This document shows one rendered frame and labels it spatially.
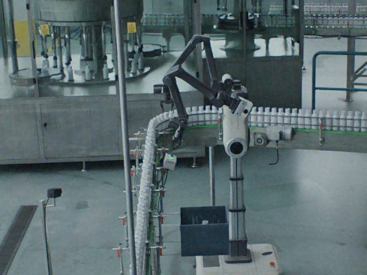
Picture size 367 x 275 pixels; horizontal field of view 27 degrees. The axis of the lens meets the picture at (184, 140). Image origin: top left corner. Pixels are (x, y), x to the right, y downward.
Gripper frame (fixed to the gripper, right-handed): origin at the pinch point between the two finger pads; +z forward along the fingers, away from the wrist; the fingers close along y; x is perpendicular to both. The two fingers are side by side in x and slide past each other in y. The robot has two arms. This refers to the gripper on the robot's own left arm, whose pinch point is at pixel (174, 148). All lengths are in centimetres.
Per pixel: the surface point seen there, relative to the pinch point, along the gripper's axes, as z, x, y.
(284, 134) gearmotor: -13, 95, -92
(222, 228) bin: 14, 37, 87
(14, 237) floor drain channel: 165, -103, -117
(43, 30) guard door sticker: 7, -149, -296
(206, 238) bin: 24, 30, 87
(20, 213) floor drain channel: 168, -108, -175
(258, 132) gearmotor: -7, 75, -100
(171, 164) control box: 11.1, 1.4, 4.2
